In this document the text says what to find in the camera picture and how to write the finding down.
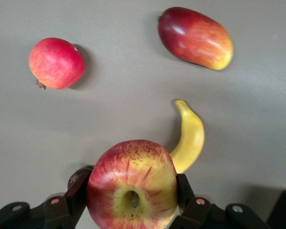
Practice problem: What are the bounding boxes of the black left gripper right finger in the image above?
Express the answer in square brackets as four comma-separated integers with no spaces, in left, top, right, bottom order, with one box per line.
[168,173,270,229]

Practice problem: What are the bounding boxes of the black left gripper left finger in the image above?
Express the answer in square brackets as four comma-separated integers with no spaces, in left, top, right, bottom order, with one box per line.
[0,166,94,229]

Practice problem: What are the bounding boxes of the red yellow mango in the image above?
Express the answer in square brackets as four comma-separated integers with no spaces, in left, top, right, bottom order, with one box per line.
[157,6,234,71]

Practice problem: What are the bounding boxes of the red pomegranate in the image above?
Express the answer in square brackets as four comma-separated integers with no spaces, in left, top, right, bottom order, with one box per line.
[28,37,85,90]

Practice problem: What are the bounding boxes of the brown table mat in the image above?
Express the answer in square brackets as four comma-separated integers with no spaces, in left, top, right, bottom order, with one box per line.
[0,0,286,229]

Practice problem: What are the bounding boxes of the red yellow apple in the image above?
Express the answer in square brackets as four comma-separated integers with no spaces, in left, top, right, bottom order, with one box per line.
[86,139,179,229]

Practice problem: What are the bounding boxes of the yellow banana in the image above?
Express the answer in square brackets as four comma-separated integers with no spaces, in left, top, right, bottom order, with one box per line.
[169,99,205,174]

